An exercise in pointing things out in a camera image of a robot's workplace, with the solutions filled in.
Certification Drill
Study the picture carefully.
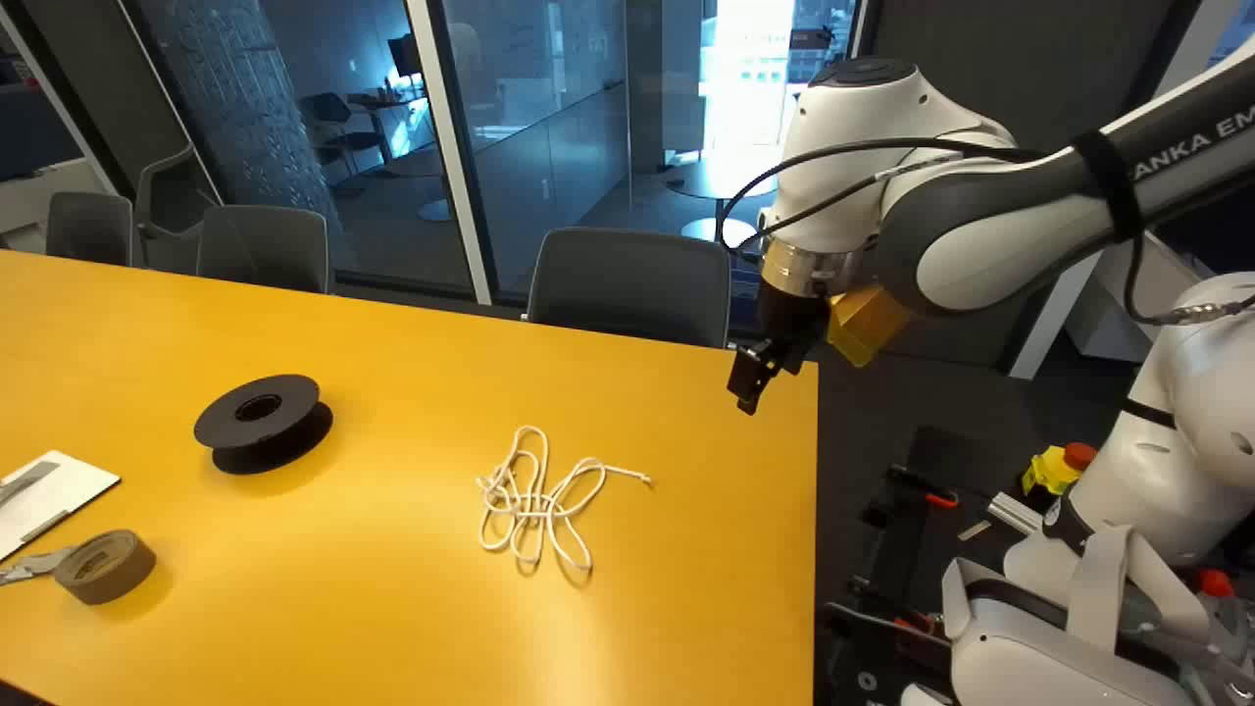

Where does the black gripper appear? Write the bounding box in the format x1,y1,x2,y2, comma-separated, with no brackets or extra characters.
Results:
725,286,827,416

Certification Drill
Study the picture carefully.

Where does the white rope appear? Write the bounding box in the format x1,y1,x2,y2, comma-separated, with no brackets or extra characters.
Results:
473,418,653,590

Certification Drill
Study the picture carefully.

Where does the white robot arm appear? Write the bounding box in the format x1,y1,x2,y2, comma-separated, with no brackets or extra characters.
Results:
729,50,1255,565

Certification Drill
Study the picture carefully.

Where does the grey chair near gripper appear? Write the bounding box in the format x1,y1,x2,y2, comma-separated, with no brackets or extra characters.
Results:
525,226,729,350

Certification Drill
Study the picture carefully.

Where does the white round table outside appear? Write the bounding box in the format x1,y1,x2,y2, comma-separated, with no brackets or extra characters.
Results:
683,217,755,247

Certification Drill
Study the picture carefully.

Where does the yellow red emergency button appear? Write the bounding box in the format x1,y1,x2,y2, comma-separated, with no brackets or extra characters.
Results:
1019,443,1093,496

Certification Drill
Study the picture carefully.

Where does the white VR headset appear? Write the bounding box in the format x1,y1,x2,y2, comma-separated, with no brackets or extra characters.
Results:
942,526,1255,706

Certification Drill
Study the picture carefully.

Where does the black filament spool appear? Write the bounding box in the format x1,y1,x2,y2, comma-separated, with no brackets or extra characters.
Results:
191,374,333,475

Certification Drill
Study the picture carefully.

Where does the grey chair middle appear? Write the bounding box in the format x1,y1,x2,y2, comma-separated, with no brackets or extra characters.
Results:
195,204,333,290

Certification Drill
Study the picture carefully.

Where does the grey chair far left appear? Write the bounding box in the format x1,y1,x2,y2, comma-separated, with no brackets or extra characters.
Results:
48,192,138,264

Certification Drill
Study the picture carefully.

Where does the grey tape roll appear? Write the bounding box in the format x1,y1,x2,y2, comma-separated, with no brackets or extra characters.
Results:
0,528,155,603

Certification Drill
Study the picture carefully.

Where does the white paper sheet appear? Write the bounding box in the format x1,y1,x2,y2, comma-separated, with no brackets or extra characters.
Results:
0,450,117,556

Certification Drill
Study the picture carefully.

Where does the yellow wrist camera box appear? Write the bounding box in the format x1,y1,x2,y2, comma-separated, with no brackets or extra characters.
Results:
827,286,908,369

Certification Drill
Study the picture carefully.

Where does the black clamp with red handle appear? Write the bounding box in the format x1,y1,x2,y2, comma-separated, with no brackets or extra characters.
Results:
863,468,962,612

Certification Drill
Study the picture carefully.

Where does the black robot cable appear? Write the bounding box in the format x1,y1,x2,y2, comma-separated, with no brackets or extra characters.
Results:
715,136,1034,258

